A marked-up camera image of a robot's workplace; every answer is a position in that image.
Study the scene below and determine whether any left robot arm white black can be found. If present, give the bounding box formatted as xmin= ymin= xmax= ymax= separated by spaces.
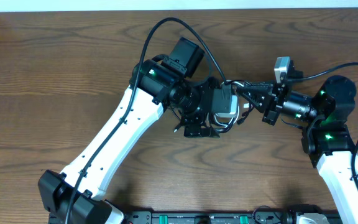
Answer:
xmin=38 ymin=37 xmax=220 ymax=223

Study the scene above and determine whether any black mounting rail base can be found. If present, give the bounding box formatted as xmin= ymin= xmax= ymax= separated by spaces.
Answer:
xmin=122 ymin=204 xmax=342 ymax=224

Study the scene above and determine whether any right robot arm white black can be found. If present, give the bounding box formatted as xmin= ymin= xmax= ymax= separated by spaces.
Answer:
xmin=237 ymin=75 xmax=358 ymax=223

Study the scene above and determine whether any white USB cable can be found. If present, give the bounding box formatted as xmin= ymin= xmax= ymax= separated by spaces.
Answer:
xmin=213 ymin=81 xmax=251 ymax=121

